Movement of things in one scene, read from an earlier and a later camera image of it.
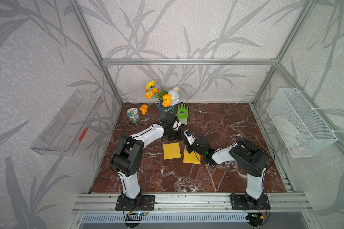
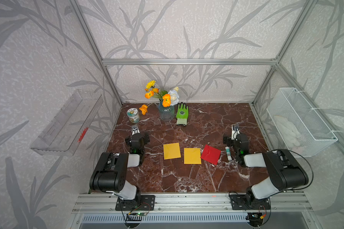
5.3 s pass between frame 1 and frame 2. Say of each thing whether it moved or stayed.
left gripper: moved
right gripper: moved
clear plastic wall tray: stayed
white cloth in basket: stayed
